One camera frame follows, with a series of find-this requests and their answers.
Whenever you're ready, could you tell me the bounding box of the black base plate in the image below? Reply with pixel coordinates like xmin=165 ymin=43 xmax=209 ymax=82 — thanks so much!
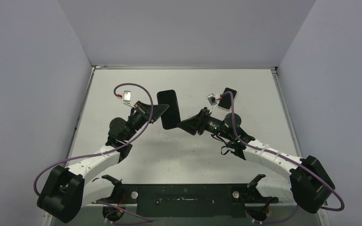
xmin=118 ymin=184 xmax=256 ymax=219

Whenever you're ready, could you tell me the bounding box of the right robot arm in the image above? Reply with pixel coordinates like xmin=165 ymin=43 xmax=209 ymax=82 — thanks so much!
xmin=177 ymin=108 xmax=335 ymax=213

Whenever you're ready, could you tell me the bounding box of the black phone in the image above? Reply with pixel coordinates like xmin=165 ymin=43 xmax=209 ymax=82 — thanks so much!
xmin=156 ymin=89 xmax=181 ymax=130

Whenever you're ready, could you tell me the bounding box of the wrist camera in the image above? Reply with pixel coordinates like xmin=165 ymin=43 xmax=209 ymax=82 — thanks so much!
xmin=206 ymin=93 xmax=222 ymax=107
xmin=117 ymin=90 xmax=132 ymax=105

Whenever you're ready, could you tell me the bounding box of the aluminium frame rail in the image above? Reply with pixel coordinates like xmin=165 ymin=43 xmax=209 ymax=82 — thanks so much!
xmin=40 ymin=212 xmax=55 ymax=226

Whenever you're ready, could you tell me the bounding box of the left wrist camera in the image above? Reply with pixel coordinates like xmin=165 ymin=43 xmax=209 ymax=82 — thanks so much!
xmin=117 ymin=90 xmax=132 ymax=105

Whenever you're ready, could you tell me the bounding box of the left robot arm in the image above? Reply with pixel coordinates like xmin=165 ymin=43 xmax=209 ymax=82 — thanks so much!
xmin=37 ymin=101 xmax=169 ymax=223

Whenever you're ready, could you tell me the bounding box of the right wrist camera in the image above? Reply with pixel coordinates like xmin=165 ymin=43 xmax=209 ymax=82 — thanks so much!
xmin=206 ymin=93 xmax=222 ymax=107

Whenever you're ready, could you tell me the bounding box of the phone in beige case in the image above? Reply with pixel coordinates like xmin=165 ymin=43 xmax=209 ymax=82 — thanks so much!
xmin=218 ymin=87 xmax=237 ymax=111

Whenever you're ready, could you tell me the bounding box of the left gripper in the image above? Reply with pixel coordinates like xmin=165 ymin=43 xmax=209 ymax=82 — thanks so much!
xmin=124 ymin=101 xmax=170 ymax=141

